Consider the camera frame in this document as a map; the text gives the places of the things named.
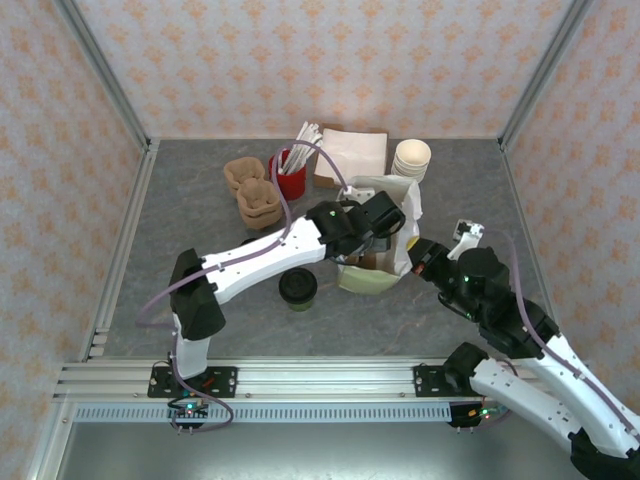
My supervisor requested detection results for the green floral paper gift bag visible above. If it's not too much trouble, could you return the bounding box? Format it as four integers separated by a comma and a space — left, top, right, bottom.
335, 174, 425, 296

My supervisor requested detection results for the black plastic cup lid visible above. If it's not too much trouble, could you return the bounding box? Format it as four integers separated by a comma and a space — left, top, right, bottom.
278, 267, 319, 305

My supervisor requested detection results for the brown cardboard napkin box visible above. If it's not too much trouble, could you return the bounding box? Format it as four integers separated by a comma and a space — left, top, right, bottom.
313, 122, 390, 190

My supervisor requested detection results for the red plastic holder cup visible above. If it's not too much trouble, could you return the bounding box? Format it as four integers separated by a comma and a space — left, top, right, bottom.
268, 149, 307, 201

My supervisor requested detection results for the stack of white napkins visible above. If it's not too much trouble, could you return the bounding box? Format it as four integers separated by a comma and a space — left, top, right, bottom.
319, 128, 390, 181

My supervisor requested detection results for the brown pulp carrier stack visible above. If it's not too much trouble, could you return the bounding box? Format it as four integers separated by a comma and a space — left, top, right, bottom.
235, 178, 285, 232

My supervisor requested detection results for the stack of paper cups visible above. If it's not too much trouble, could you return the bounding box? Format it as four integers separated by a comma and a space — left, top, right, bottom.
390, 138, 432, 184

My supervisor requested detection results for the small circuit board with LEDs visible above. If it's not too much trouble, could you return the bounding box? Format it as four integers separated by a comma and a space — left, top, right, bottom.
167, 399, 210, 431
447, 399, 511, 431

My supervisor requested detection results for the brushed metal shelf panel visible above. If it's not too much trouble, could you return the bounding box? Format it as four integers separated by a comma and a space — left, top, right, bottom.
49, 422, 576, 480

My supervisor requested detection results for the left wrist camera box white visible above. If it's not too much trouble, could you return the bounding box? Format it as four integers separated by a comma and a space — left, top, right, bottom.
341, 184, 376, 202

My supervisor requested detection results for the aluminium table edge rail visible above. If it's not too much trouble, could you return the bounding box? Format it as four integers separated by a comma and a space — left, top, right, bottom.
79, 139, 161, 362
499, 139, 571, 351

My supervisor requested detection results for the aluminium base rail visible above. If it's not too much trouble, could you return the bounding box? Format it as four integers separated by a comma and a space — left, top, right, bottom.
52, 357, 601, 401

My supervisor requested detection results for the grey slotted cable duct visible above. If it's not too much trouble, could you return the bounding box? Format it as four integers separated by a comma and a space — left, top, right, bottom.
73, 403, 454, 424

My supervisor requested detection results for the aluminium frame post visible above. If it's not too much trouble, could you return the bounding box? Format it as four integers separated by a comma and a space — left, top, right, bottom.
52, 0, 152, 151
499, 0, 594, 150

